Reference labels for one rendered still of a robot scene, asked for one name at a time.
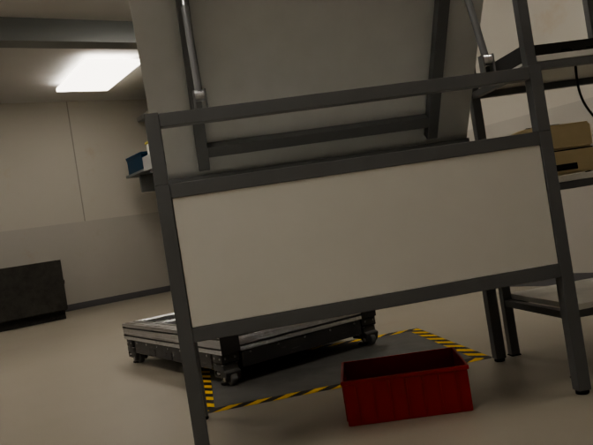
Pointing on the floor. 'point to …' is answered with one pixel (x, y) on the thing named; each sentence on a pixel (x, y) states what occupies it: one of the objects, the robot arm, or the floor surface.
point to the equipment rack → (554, 64)
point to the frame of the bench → (196, 400)
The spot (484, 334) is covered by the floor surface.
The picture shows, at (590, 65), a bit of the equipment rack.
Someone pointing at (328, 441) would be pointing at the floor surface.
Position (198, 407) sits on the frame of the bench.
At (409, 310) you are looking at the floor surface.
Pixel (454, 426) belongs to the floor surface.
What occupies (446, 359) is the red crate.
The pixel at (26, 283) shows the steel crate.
